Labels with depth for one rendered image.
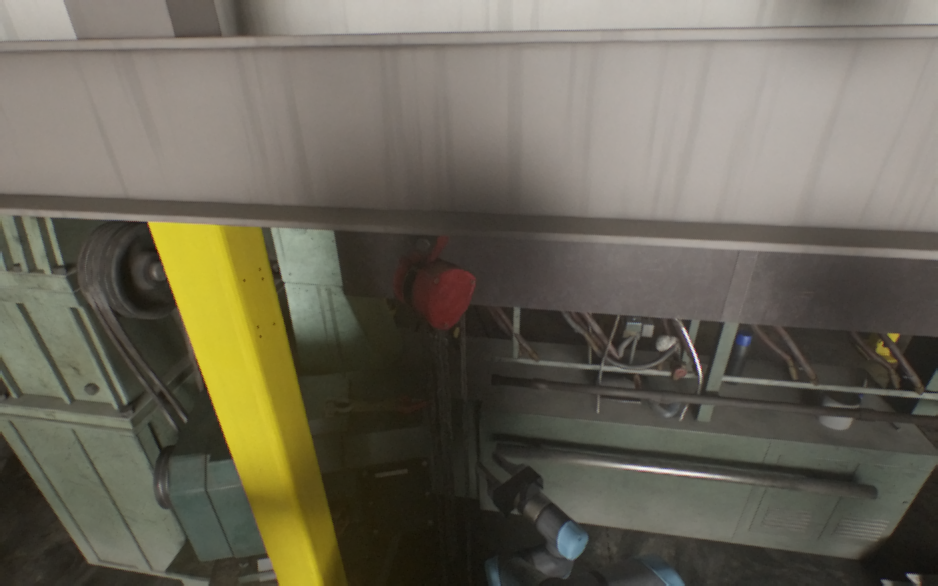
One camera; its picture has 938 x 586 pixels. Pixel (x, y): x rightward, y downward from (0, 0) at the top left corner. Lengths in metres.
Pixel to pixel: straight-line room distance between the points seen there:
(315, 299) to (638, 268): 1.19
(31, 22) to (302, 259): 0.95
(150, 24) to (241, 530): 1.42
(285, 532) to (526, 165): 0.80
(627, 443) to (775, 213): 1.49
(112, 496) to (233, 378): 1.48
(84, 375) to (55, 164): 1.15
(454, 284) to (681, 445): 1.23
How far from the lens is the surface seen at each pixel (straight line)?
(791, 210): 0.63
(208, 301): 0.75
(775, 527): 2.44
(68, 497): 2.42
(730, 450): 2.09
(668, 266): 1.64
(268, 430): 0.86
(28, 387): 2.16
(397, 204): 0.61
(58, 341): 1.90
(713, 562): 2.42
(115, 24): 0.69
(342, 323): 1.97
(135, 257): 1.66
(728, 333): 1.82
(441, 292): 1.08
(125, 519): 2.33
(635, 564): 0.99
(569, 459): 1.94
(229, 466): 1.55
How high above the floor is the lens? 1.90
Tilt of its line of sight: 29 degrees down
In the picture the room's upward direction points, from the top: 1 degrees counter-clockwise
